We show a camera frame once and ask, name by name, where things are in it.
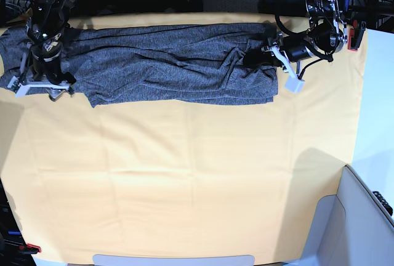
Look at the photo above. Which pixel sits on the black round arm base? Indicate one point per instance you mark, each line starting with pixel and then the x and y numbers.
pixel 290 8

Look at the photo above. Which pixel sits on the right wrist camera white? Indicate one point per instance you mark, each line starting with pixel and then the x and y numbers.
pixel 20 89

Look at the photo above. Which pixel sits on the yellow table cloth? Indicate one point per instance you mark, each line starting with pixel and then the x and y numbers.
pixel 178 179

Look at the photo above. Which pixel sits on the white storage bin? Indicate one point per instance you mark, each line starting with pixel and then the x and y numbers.
pixel 350 227

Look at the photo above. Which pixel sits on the grey long-sleeve shirt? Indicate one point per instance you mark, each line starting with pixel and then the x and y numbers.
pixel 192 63

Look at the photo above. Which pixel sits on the red black clamp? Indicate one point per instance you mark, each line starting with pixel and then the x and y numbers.
pixel 28 249
pixel 356 35

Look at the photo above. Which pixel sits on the red black clamp right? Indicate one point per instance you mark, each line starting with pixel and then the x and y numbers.
pixel 356 35

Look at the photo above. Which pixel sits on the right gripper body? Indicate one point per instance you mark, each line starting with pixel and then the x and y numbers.
pixel 43 71

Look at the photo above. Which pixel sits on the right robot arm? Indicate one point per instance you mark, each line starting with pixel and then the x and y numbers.
pixel 46 27

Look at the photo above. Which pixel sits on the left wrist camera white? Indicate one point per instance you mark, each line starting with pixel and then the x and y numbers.
pixel 294 85

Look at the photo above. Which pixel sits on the black remote on bin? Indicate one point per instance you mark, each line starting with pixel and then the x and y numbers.
pixel 383 202

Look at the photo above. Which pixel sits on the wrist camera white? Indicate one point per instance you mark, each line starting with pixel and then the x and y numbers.
pixel 20 89
pixel 294 85

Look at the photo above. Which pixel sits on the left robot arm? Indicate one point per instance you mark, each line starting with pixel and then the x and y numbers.
pixel 326 35

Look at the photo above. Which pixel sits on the red black clamp left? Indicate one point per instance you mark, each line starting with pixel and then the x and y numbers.
pixel 28 249

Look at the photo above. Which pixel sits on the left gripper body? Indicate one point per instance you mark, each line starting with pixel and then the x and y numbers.
pixel 286 52

